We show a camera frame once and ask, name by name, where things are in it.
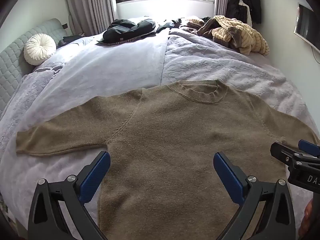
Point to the dark hanging jacket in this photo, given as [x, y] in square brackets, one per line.
[233, 6]

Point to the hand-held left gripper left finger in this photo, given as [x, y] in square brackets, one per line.
[96, 177]

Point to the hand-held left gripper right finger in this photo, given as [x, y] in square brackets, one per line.
[228, 177]

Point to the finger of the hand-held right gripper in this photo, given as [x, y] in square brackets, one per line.
[282, 153]
[310, 148]

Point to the dark crumpled garment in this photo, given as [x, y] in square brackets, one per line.
[166, 25]

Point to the round white pleated cushion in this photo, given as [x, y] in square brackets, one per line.
[40, 48]

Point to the grey quilted headboard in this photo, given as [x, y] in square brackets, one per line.
[12, 62]

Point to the brown knit sweater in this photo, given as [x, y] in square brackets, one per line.
[162, 142]

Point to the person's right hand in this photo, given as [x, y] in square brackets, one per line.
[308, 217]

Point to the cream striped garment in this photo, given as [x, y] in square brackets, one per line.
[242, 35]

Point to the embossed lilac blanket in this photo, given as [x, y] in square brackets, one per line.
[212, 62]

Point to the black hanging coat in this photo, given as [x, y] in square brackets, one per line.
[252, 0]

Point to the dark flat cloth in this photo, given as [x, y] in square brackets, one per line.
[70, 39]

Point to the wide grey curtain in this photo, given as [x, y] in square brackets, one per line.
[90, 5]

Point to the wall mounted television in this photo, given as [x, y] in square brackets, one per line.
[306, 25]

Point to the brown fuzzy garment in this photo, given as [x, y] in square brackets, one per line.
[192, 26]

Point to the black jacket with plaid lining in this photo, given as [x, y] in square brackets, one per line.
[125, 30]

